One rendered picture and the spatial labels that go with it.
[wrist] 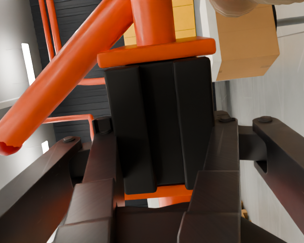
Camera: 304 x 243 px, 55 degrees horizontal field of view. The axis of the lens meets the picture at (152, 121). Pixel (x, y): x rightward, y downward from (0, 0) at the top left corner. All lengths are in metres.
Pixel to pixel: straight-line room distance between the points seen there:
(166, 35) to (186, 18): 7.27
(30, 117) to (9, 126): 0.02
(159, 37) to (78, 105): 11.17
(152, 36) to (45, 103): 0.08
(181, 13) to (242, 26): 5.51
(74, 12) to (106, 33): 11.12
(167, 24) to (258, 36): 1.82
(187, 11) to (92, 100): 5.35
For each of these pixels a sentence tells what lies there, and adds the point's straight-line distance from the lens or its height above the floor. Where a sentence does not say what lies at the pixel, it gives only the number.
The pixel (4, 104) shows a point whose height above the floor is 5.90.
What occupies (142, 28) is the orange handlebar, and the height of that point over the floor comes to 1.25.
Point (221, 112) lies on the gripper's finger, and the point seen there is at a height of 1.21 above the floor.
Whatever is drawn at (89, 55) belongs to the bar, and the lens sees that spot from 0.18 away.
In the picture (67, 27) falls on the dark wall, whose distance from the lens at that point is 11.37.
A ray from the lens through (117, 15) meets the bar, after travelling 0.18.
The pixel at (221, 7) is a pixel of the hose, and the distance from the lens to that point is 0.22.
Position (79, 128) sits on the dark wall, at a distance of 11.53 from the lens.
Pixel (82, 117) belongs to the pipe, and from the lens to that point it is 8.84.
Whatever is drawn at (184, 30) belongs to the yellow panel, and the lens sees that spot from 7.40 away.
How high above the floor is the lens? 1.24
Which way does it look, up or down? 6 degrees up
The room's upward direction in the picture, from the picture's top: 96 degrees counter-clockwise
